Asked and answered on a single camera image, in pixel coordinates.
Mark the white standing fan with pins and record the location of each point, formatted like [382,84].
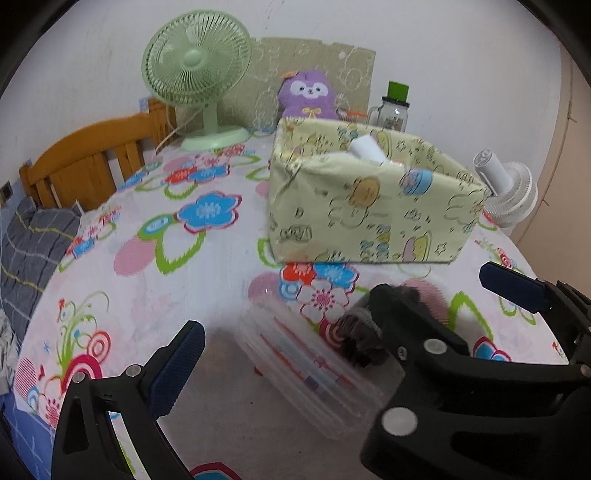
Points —
[517,194]

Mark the clear plastic bag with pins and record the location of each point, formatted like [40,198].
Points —
[300,369]

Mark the yellow cartoon fabric storage box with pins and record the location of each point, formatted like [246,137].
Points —
[369,212]

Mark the blue checked bedsheet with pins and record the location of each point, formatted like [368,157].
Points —
[23,438]

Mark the beige door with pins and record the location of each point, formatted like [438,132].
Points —
[568,161]

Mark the purple plush toy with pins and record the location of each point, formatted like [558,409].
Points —
[307,92]

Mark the black wall socket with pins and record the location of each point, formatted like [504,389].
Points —
[6,191]

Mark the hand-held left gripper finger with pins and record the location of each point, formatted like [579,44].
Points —
[178,364]

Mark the grey plaid pillow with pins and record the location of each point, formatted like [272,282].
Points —
[27,249]

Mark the green animal print board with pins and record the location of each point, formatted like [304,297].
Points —
[341,69]

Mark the floral tablecloth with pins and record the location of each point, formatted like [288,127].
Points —
[138,286]

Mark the green desk fan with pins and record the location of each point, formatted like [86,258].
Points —
[194,57]

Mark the glass mug jar green lid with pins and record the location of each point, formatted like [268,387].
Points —
[395,110]

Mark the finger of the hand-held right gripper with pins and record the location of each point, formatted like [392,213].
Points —
[397,318]
[512,288]

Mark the white grey crumpled cloth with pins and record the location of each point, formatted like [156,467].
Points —
[5,350]

